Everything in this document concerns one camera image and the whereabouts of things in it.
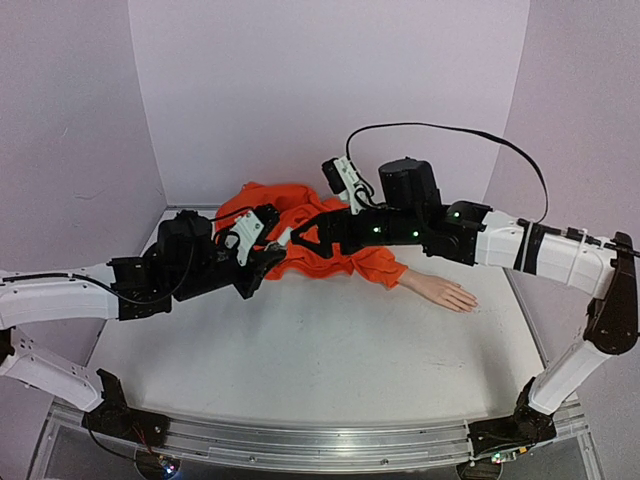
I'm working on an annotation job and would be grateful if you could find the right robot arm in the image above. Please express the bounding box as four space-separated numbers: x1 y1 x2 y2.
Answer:
291 157 639 458

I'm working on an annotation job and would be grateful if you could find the aluminium front rail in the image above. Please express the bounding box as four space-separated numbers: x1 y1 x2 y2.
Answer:
50 399 603 479

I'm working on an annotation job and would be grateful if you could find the black right camera cable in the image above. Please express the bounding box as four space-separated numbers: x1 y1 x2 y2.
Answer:
345 122 549 224

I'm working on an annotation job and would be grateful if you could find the clear nail polish bottle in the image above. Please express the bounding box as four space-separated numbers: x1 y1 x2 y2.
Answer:
265 242 287 253

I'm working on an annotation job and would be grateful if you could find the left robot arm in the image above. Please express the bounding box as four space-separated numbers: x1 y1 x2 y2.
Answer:
1 204 286 438

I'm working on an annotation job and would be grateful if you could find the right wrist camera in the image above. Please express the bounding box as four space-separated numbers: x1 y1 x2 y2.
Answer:
321 156 374 215

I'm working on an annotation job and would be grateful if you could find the black camera cable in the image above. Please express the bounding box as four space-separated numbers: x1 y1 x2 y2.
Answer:
212 207 256 239
345 122 549 224

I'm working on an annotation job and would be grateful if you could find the mannequin hand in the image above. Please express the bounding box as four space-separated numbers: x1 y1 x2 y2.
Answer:
398 269 478 313

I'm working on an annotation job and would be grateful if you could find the black left camera cable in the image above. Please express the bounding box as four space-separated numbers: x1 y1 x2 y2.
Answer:
212 207 256 239

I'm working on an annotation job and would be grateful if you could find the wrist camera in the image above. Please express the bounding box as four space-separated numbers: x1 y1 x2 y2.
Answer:
321 156 374 215
224 210 265 267

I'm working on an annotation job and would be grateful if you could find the white nail polish cap brush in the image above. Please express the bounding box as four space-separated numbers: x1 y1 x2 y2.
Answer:
277 228 291 248

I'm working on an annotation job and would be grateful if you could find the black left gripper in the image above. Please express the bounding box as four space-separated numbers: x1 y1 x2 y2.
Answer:
176 229 287 304

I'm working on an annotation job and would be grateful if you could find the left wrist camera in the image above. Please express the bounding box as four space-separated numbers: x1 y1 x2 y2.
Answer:
224 210 265 267

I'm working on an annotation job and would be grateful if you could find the orange sweatshirt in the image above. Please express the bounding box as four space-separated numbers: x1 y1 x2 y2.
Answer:
214 181 431 291

